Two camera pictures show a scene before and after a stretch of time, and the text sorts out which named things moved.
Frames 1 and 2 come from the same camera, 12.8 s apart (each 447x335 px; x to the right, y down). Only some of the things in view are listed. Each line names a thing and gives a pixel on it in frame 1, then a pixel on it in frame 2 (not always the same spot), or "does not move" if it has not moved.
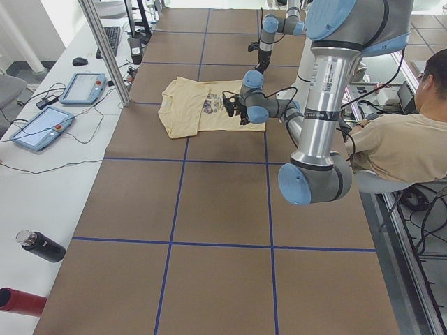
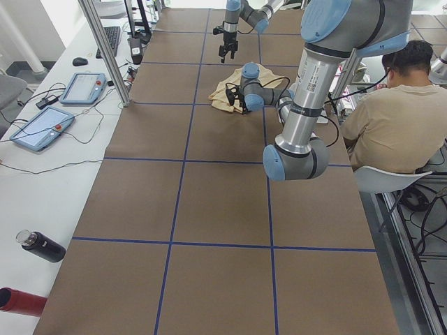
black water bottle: [41, 245] does not move
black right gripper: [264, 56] to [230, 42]
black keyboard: [112, 34] does not move
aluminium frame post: [96, 28] does not move
